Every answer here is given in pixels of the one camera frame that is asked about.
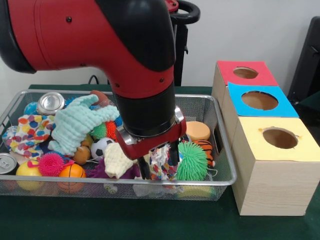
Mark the cream yellow cloth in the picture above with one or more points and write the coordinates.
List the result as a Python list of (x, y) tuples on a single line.
[(117, 161)]

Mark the wooden box with three holes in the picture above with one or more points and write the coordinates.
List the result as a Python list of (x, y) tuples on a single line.
[(275, 185)]

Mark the silver drink can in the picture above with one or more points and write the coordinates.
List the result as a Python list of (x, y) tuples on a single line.
[(50, 102)]

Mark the clear mesh bin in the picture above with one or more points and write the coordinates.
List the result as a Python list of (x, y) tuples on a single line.
[(222, 165)]

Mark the dark green tablecloth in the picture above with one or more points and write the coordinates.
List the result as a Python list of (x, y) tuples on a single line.
[(125, 220)]

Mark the small orange basketball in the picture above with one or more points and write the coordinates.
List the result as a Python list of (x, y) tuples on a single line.
[(72, 172)]

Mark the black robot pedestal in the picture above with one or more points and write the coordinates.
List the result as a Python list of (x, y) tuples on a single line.
[(182, 50)]

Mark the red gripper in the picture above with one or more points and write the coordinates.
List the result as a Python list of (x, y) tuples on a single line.
[(155, 142)]

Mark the polka-dot cloth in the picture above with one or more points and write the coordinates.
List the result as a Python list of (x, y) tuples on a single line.
[(32, 131)]

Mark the white patterned cloth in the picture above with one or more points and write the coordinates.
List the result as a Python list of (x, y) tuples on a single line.
[(161, 162)]

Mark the small soccer ball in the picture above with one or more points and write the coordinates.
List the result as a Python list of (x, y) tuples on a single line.
[(101, 148)]

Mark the mint green cloth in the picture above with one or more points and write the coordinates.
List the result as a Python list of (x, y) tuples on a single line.
[(75, 127)]

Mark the green spiky ball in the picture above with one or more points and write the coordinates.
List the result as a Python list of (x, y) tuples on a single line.
[(192, 161)]

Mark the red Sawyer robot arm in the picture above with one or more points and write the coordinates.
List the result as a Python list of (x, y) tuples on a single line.
[(100, 40)]

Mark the black upright panel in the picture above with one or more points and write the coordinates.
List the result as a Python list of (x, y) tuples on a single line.
[(307, 65)]

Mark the pink spiky ball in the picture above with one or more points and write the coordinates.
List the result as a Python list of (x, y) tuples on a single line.
[(51, 164)]

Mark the tan round wooden block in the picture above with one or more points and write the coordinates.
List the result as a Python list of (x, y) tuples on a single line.
[(199, 131)]

